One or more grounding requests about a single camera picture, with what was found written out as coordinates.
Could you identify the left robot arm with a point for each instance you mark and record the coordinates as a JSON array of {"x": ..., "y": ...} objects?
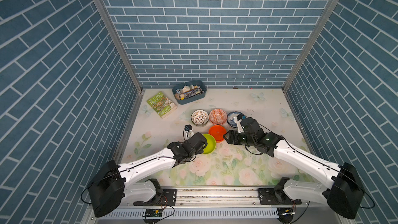
[{"x": 115, "y": 183}]

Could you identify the orange geometric pattern bowl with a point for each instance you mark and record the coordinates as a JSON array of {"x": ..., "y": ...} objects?
[{"x": 218, "y": 116}]

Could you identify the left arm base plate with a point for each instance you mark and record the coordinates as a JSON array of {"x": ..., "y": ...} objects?
[{"x": 169, "y": 196}]

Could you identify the white vent strip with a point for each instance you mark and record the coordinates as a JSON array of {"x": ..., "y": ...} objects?
[{"x": 195, "y": 213}]

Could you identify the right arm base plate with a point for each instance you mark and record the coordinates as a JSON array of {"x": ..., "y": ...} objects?
[{"x": 275, "y": 196}]

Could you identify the left circuit board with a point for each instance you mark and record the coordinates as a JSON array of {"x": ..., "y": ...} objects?
[{"x": 153, "y": 213}]

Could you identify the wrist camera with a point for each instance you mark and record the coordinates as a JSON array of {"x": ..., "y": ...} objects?
[
  {"x": 187, "y": 132},
  {"x": 238, "y": 120}
]

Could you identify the brown lattice bowl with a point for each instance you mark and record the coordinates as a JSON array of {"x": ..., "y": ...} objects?
[{"x": 200, "y": 118}]

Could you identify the items in bin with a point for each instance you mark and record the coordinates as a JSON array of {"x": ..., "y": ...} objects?
[{"x": 188, "y": 92}]

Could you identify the aluminium rail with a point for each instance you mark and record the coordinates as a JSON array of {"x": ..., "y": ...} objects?
[{"x": 233, "y": 196}]

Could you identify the teal plastic bin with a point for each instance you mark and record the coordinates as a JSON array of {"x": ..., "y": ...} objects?
[{"x": 194, "y": 98}]

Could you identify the lime green bowl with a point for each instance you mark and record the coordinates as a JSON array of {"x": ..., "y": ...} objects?
[{"x": 211, "y": 144}]

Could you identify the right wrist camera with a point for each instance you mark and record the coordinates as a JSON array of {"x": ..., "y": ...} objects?
[{"x": 238, "y": 120}]

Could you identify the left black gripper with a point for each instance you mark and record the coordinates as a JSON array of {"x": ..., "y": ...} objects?
[{"x": 200, "y": 151}]

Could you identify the green paperback book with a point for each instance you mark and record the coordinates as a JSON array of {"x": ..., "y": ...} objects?
[{"x": 161, "y": 104}]

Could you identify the plain orange bowl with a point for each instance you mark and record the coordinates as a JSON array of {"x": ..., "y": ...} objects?
[{"x": 217, "y": 132}]

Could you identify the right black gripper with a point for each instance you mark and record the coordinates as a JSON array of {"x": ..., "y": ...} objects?
[{"x": 232, "y": 134}]

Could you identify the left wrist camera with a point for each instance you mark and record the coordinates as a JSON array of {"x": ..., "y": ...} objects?
[{"x": 187, "y": 132}]

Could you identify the right circuit board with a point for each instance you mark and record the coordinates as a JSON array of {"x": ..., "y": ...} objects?
[{"x": 285, "y": 215}]

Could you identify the circuit board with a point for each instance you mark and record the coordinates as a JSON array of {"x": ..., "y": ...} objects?
[
  {"x": 285, "y": 215},
  {"x": 153, "y": 213}
]

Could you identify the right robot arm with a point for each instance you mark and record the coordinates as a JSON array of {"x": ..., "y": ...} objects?
[{"x": 338, "y": 186}]

